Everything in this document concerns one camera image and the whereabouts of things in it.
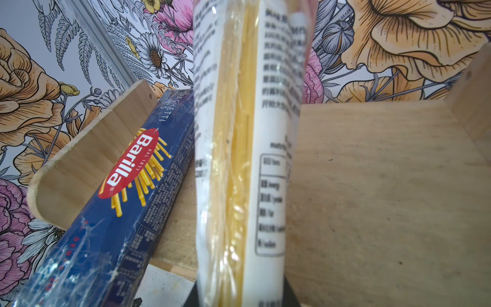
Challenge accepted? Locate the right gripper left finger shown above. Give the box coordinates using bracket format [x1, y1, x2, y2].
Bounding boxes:
[183, 283, 198, 307]

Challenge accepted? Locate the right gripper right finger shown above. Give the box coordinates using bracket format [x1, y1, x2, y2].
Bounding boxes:
[282, 277, 301, 307]

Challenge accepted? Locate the blue Barilla spaghetti box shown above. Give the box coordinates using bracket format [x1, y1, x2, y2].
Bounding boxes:
[14, 90, 194, 306]

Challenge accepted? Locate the red spaghetti bag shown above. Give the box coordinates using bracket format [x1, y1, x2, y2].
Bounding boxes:
[193, 1, 317, 306]

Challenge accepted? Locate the wooden two-tier shelf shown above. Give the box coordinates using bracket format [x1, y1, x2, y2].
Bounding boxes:
[26, 41, 491, 307]

